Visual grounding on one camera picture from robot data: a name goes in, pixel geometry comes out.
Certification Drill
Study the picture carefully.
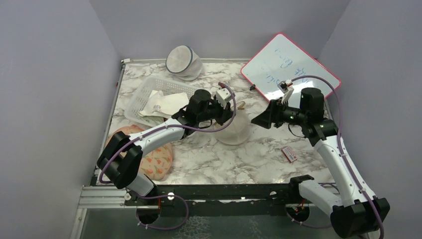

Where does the pink framed whiteboard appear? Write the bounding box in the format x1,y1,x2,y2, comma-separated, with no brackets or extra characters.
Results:
240,33,341,101

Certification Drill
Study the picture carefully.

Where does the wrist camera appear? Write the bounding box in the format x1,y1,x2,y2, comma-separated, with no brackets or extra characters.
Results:
215,88,232,109
278,80,294,104

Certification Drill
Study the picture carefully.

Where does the round mesh laundry bag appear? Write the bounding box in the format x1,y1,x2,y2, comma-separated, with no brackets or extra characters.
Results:
165,45,204,81

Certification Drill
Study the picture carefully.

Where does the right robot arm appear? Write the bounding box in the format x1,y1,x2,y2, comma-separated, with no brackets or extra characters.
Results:
251,88,390,239

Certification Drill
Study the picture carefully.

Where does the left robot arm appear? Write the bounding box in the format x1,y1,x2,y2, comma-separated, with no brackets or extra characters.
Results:
97,84,237,205

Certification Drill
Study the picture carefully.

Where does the white cloth in basket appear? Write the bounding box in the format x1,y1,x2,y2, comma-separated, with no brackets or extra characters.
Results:
138,90,189,118

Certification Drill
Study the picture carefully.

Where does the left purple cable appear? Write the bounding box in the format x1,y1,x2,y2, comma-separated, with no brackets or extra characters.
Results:
98,82,237,185

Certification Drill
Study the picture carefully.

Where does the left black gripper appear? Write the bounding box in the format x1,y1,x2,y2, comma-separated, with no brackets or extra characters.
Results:
198,96,236,126

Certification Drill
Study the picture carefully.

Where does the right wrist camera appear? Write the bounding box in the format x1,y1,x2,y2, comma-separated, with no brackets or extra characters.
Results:
278,80,294,104

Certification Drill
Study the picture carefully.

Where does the floral orange cushion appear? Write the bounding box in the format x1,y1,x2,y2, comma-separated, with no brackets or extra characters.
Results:
106,124,174,181

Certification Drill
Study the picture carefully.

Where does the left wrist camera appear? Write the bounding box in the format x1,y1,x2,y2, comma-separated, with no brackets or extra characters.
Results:
215,88,232,109

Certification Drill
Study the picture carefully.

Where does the small red box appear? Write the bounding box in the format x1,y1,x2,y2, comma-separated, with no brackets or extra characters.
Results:
281,146,298,163

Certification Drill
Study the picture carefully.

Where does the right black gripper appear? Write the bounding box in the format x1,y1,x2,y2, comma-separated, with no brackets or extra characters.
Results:
252,97,308,128

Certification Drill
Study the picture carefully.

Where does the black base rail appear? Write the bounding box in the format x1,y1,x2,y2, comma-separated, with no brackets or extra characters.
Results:
117,183,313,221

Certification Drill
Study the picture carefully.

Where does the white plastic basket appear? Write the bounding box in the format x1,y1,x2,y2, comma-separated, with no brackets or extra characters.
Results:
124,76,199,127

